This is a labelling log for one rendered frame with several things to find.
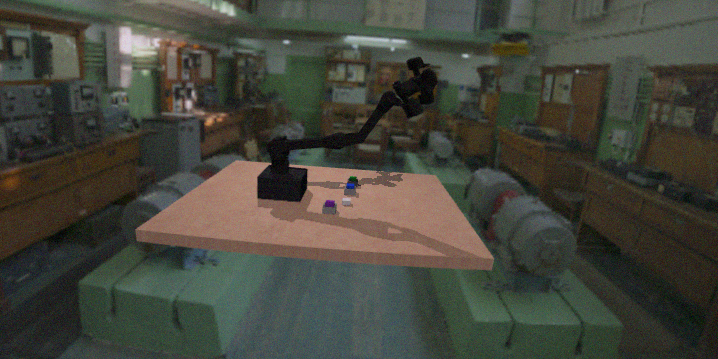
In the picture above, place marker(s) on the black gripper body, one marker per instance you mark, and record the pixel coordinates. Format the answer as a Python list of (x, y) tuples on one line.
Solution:
[(414, 65)]

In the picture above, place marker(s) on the blue button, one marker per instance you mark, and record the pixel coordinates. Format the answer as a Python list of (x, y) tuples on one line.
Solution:
[(350, 189)]

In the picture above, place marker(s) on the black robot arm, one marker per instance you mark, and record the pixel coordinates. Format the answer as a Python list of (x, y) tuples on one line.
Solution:
[(279, 147)]

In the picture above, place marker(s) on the purple button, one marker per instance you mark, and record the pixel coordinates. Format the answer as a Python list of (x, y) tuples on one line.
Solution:
[(329, 207)]

